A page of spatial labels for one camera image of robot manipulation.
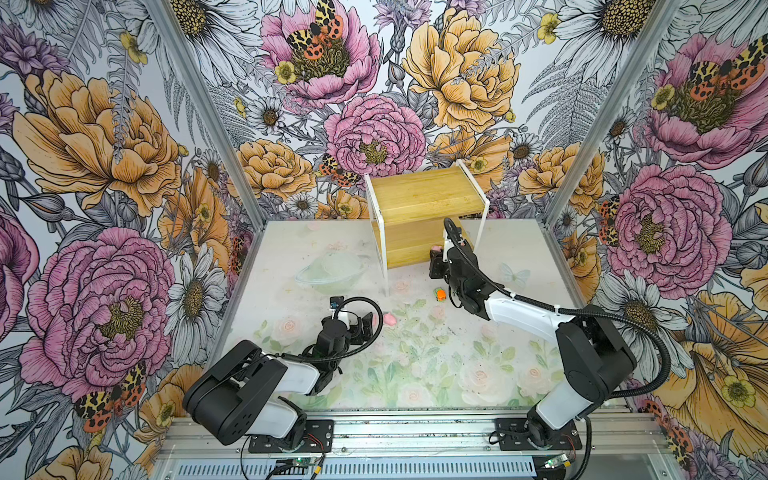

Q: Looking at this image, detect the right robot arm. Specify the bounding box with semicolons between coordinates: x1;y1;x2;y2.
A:
430;218;637;449

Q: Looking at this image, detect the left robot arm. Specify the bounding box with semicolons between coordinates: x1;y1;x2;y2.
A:
182;296;384;453

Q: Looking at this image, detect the wooden two-tier shelf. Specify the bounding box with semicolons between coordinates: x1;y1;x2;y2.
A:
364;160;490;295

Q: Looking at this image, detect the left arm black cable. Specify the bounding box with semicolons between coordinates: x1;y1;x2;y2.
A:
281;295;385;362

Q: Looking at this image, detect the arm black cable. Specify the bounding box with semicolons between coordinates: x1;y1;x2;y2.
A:
281;295;385;362
442;217;672;400

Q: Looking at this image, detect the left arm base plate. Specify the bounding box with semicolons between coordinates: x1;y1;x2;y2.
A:
247;420;335;454

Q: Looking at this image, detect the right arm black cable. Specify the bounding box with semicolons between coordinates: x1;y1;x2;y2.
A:
442;217;672;400

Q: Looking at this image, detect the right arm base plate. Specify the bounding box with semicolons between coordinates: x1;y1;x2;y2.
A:
488;417;583;451

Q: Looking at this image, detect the aluminium frame rail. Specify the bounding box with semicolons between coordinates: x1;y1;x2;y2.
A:
158;409;668;460

